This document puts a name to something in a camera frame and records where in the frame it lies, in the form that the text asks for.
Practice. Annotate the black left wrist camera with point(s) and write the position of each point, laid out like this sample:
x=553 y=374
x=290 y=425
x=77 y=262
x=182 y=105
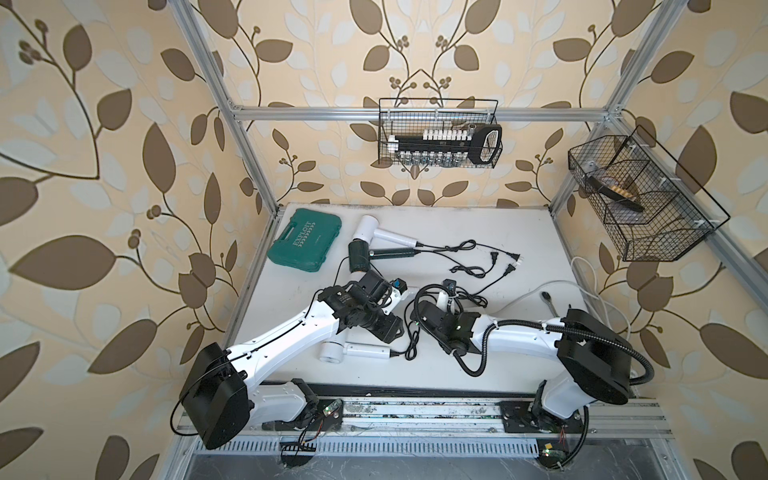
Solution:
x=374 y=289

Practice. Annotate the black wire basket back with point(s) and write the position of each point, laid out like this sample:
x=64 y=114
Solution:
x=403 y=115

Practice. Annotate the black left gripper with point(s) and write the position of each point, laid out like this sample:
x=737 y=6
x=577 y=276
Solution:
x=390 y=330

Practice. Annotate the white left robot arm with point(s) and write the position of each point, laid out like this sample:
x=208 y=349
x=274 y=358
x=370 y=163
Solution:
x=224 y=393

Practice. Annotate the black white socket set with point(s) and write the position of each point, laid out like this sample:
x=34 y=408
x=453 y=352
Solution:
x=475 y=146

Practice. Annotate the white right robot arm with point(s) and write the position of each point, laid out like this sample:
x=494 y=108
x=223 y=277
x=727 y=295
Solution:
x=598 y=365

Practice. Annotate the white hair dryer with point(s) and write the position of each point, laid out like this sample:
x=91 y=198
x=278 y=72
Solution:
x=368 y=229
x=335 y=352

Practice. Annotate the black wire basket right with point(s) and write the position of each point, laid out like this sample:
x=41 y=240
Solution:
x=680 y=212

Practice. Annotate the black brush in basket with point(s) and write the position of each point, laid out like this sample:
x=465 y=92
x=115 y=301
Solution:
x=619 y=199

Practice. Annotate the black wire basket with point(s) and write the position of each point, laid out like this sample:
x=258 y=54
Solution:
x=680 y=212
x=403 y=115

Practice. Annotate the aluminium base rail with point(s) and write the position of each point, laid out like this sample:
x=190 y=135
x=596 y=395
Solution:
x=448 y=427

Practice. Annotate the black near dryer cord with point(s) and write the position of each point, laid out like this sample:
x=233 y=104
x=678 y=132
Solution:
x=414 y=325

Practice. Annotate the green plastic tool case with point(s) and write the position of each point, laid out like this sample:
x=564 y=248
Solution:
x=306 y=240

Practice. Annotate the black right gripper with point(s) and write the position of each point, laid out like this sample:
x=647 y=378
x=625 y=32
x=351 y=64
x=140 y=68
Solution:
x=455 y=317

